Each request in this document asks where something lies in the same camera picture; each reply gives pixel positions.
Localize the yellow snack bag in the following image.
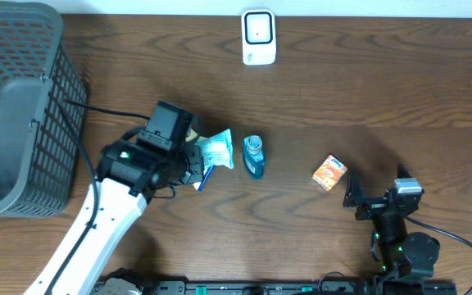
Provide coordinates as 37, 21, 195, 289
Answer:
185, 129, 215, 192

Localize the orange Kleenex tissue pack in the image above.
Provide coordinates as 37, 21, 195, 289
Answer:
312, 154, 347, 191

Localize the light blue wipes pack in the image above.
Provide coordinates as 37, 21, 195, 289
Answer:
196, 129, 234, 170

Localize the blue mouthwash bottle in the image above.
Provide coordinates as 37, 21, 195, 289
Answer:
243, 135, 266, 179

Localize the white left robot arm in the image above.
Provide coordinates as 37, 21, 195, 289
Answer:
26, 101, 204, 294

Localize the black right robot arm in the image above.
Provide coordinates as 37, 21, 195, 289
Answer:
343, 165, 440, 295

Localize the dark grey plastic basket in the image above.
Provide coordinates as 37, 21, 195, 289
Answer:
0, 1, 88, 218

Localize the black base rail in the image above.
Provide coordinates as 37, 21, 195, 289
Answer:
92, 279, 458, 295

